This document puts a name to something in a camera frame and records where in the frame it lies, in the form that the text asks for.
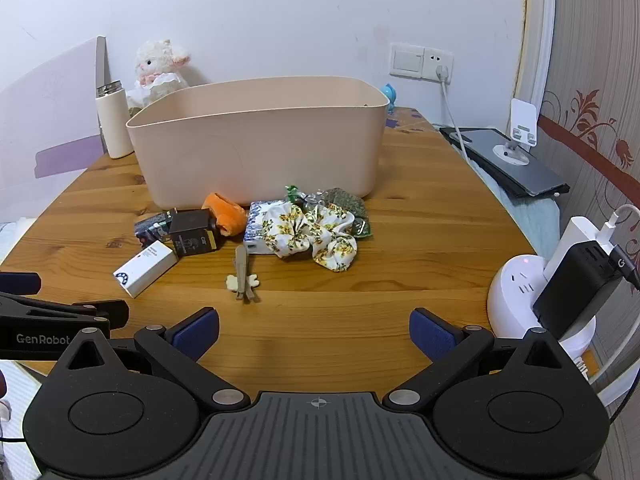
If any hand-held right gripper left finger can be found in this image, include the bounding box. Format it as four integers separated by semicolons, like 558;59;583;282
50;306;251;408

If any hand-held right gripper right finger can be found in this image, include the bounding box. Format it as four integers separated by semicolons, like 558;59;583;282
382;308;581;408

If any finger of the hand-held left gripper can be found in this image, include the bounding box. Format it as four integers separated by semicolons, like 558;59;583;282
0;272;42;295
0;293;130;332

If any white checked cloth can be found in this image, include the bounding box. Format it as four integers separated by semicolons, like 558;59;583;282
0;360;47;443

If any white rectangular box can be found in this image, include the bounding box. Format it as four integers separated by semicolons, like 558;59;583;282
113;241;180;299

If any wooden clothespin with flower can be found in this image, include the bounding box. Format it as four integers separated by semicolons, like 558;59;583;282
226;245;262;305

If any round white power socket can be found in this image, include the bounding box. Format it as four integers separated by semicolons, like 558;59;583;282
487;255;598;362

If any small dark printed box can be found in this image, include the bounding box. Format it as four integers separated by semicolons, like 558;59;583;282
133;210;179;248

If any black box with gold print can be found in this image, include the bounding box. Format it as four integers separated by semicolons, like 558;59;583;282
169;208;220;259

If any blue white tissue pack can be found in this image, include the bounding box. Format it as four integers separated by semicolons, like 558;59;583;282
243;200;292;256

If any orange plush carrot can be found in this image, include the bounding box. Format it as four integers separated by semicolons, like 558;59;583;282
201;192;248;238

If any yellow floral scrunchie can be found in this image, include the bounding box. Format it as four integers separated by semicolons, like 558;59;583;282
262;203;359;273

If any black charger block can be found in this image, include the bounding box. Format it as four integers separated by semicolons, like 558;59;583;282
532;240;621;342

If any green patterned packet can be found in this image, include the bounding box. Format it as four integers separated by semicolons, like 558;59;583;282
320;187;374;239

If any light blue cloth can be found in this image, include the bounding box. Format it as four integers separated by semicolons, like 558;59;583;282
470;157;562;257

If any white charger block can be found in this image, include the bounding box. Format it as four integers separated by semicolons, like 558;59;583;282
542;216;609;281

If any white board with purple stripe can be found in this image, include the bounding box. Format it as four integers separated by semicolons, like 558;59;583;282
0;36;108;223

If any white thermos bottle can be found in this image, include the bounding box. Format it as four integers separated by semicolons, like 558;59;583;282
95;80;135;159

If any dark grey laptop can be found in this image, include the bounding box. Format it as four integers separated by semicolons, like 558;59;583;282
440;127;571;199

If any beige plastic storage bin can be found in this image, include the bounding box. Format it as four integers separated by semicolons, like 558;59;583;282
126;76;390;210

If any purple patterned cloth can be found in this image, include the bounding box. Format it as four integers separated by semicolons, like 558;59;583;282
384;107;442;134

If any white phone stand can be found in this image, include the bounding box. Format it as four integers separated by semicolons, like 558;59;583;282
492;98;541;166

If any blue toy figure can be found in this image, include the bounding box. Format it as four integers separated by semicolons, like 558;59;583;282
378;83;399;114

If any white plush lamb toy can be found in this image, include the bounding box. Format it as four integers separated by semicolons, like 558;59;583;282
125;38;193;110

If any black usb cable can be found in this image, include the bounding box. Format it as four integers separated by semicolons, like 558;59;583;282
607;243;640;291

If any white usb cable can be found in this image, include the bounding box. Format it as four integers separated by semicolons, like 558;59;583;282
597;203;640;257

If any white plug with cable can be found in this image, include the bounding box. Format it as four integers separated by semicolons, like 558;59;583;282
434;63;473;165

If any white wall switch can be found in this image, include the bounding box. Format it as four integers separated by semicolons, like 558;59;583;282
389;43;425;79

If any white wall outlet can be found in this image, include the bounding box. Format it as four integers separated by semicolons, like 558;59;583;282
422;46;455;86

